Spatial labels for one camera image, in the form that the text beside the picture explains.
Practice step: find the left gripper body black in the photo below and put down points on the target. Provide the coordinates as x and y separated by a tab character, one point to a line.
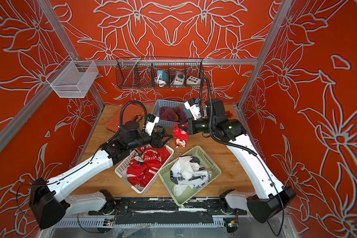
144	139

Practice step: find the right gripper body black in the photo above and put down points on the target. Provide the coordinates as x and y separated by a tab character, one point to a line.
205	126

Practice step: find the red christmas sock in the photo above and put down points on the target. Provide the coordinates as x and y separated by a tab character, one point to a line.
154	158

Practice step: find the blue perforated plastic basket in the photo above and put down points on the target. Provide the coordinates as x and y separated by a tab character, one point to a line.
170	104

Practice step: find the red cat face sock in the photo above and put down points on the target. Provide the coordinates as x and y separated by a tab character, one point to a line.
180	137

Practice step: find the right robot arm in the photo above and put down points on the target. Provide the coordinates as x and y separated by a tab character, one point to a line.
271	196

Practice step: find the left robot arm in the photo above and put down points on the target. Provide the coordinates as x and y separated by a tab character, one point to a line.
48	197

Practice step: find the green perforated plastic basket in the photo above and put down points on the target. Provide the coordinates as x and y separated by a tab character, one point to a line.
199	156

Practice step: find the white perforated plastic basket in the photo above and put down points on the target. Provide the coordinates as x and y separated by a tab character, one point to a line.
121	170

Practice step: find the orange plastic tool case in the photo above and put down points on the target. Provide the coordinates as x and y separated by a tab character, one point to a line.
133	112

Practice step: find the white round socket adapter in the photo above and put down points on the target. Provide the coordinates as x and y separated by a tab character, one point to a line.
178	79

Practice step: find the blue white charger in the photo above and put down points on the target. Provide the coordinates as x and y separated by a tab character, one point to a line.
162	77

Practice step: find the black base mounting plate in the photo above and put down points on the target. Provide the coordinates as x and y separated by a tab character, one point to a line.
198	211

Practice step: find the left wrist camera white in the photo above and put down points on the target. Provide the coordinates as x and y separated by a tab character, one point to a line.
152	120

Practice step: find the black wire wall basket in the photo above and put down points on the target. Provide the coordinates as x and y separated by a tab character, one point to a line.
141	72

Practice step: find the white wire mesh basket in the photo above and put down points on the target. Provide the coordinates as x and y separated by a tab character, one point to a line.
72	80

